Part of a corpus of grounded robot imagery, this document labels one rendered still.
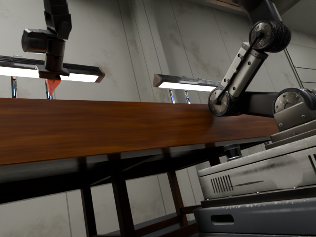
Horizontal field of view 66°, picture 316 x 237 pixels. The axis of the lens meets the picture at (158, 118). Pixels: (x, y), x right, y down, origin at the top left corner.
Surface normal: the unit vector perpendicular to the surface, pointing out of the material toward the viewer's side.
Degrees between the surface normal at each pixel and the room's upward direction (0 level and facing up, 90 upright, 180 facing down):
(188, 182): 90
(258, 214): 90
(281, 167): 93
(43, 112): 90
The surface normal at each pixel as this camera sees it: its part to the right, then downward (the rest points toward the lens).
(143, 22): 0.48, -0.36
